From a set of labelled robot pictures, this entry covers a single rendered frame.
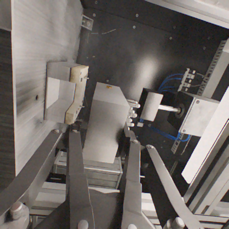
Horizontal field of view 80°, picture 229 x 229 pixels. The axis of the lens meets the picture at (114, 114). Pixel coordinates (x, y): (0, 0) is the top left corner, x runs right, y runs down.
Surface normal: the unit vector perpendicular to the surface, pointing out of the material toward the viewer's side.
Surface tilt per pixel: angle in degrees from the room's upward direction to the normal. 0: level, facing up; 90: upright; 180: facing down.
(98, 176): 90
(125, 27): 90
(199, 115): 90
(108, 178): 90
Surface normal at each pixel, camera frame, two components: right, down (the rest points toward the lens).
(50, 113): 0.07, 0.37
